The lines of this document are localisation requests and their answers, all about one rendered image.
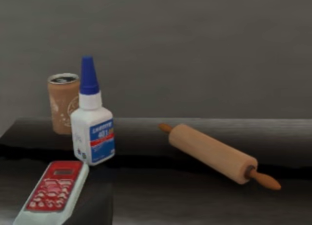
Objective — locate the brown beverage can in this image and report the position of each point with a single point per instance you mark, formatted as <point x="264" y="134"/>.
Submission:
<point x="59" y="103"/>

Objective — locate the white glue bottle blue cap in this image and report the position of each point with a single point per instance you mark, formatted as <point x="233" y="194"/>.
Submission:
<point x="92" y="127"/>

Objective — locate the wooden rolling pin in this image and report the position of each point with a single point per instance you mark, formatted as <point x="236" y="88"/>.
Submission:
<point x="209" y="150"/>

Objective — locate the red and white calculator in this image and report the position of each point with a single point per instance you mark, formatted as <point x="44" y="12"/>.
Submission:
<point x="52" y="191"/>

